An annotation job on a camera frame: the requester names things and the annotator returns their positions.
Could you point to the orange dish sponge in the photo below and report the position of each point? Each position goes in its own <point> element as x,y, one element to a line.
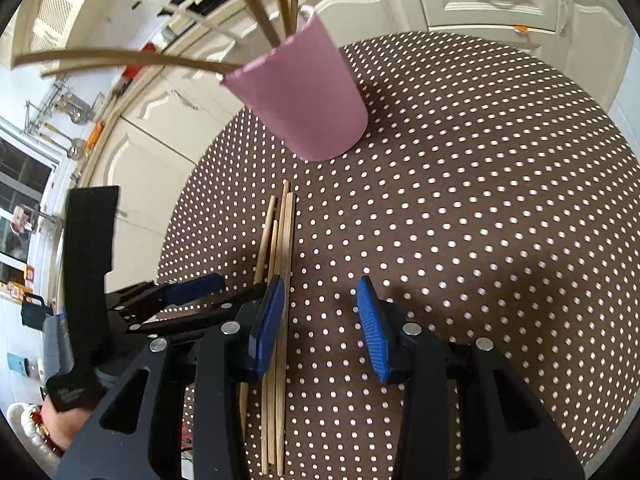
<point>94,136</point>

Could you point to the sliding window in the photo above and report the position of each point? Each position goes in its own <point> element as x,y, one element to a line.
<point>20,170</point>

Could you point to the orange label bottle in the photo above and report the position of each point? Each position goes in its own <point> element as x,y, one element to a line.
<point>15,291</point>

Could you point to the hanging steel ladle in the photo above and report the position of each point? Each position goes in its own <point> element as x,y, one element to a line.
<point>79,116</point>

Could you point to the pink cup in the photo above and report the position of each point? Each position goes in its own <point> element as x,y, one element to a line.
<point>305,95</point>

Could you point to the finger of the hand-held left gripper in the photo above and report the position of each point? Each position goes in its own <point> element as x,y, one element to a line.
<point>192,289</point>
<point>210,310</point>

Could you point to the small jar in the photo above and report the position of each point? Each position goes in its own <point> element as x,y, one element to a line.
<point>28,274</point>

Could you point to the pile of wooden chopsticks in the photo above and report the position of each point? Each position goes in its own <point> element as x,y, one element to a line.
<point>284,240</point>

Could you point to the hanging steel spatula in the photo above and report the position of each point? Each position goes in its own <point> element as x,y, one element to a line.
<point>75,149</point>

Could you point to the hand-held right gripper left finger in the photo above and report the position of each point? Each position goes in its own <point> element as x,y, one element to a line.
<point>267,330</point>

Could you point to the person's left hand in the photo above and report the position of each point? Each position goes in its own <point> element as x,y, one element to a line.
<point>64,427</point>

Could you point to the brown polka dot tablecloth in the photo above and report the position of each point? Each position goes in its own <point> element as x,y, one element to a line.
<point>450,210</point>

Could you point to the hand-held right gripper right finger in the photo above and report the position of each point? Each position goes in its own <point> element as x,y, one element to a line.
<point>372,330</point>

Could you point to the small orange tag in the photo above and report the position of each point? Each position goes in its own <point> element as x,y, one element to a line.
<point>520,29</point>

